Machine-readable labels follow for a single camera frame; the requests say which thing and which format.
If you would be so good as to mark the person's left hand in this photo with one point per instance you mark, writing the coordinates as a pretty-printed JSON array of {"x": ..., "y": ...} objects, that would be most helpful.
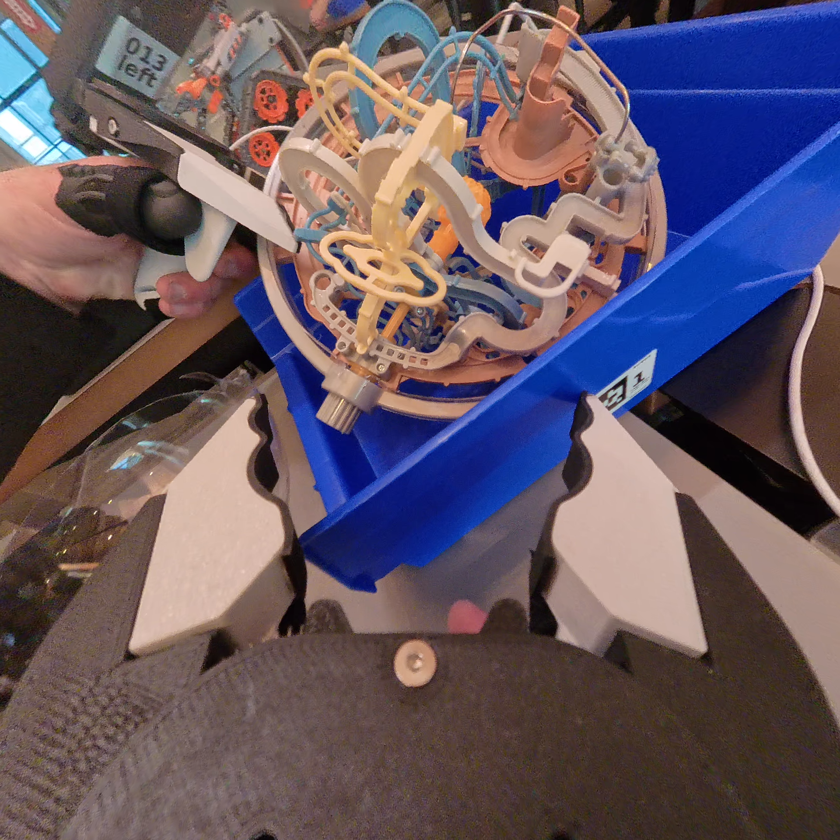
[{"x": 39, "y": 249}]

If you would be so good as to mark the clear plastic dome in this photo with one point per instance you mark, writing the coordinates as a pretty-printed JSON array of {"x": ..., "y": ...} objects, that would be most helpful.
[{"x": 131, "y": 446}]

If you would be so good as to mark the blue plastic bin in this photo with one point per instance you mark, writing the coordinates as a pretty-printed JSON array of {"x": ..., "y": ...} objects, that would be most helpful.
[{"x": 722, "y": 131}]

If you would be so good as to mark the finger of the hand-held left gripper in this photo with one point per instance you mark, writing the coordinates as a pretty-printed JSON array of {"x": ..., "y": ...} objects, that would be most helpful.
[{"x": 223, "y": 190}]

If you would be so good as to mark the colourful plastic maze ball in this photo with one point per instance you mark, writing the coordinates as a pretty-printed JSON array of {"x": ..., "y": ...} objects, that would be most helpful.
[{"x": 407, "y": 170}]

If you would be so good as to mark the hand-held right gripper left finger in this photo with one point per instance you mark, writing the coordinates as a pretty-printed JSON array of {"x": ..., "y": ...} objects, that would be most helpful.
[{"x": 210, "y": 544}]

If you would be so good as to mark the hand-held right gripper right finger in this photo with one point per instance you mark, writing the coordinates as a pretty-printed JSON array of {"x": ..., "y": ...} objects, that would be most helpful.
[{"x": 623, "y": 544}]

